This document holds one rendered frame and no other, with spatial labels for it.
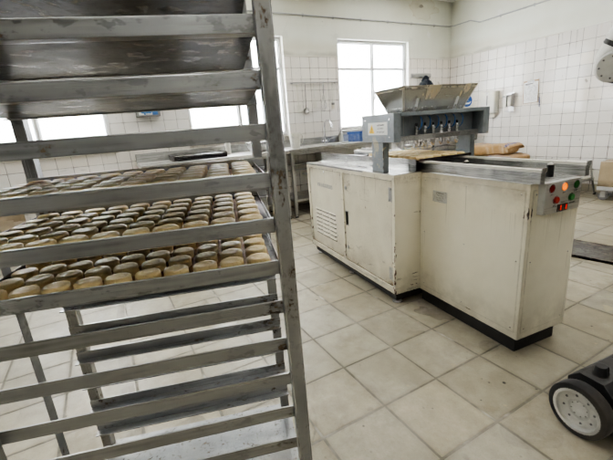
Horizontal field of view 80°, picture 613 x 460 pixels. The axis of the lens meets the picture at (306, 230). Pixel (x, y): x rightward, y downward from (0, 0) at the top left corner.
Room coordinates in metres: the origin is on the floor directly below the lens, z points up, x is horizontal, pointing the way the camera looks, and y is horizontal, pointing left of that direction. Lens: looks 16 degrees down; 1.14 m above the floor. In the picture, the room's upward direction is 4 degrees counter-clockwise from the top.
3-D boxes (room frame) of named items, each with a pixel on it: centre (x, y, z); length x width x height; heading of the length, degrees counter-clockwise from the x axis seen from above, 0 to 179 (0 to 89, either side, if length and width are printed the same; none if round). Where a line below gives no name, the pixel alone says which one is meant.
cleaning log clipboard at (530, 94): (5.65, -3.48, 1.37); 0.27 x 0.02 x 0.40; 28
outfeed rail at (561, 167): (2.51, -0.89, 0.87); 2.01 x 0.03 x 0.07; 22
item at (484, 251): (1.89, -0.99, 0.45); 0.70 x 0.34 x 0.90; 22
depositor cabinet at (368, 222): (2.80, -0.62, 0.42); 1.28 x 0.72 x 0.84; 22
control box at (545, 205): (1.55, -1.12, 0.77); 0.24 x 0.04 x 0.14; 112
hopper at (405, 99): (2.36, -0.80, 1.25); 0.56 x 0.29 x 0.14; 112
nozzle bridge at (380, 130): (2.36, -0.80, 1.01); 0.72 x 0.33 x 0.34; 112
